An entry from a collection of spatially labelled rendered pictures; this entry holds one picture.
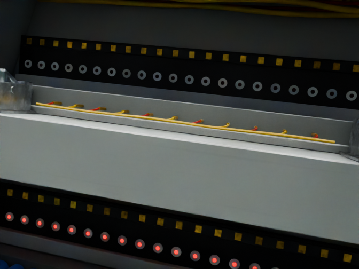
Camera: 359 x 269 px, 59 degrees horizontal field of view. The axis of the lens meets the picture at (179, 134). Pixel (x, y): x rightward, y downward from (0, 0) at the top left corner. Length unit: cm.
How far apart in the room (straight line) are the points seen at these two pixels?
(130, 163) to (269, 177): 9
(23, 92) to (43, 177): 8
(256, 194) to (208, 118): 8
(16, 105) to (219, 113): 16
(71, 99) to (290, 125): 18
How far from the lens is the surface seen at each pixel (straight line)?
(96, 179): 22
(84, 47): 44
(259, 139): 24
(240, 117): 25
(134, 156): 20
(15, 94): 28
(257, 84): 39
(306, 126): 25
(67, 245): 40
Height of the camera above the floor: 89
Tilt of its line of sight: 14 degrees up
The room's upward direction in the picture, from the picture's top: 11 degrees clockwise
